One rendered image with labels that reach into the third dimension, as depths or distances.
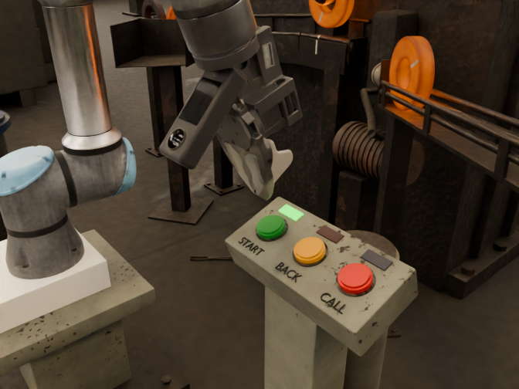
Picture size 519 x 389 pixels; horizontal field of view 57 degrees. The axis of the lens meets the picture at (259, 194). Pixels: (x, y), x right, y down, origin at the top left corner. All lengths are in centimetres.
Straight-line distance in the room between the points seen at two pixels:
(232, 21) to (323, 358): 43
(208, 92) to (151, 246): 128
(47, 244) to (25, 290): 9
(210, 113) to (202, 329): 97
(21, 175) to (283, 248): 53
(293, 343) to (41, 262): 56
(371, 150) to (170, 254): 82
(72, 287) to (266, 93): 66
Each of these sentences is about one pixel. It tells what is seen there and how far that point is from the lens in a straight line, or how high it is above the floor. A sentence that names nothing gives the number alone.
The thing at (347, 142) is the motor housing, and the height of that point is 50.
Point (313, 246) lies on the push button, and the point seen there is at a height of 61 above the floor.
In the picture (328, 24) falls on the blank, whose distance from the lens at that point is 152.
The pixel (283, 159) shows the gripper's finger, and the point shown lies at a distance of 60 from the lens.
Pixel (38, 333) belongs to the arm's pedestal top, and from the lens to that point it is 103.
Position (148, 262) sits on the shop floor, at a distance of 168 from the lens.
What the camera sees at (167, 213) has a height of 1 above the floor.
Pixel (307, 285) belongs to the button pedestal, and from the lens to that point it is 59.
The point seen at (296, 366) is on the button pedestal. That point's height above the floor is 44.
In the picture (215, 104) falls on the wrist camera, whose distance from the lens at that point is 51.
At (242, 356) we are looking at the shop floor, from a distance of 132.
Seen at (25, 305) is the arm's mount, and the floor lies 34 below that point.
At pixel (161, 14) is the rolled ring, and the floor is 68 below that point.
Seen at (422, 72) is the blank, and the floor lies 73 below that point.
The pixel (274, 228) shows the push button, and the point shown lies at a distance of 65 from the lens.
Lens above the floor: 95
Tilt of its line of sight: 27 degrees down
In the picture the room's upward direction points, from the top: straight up
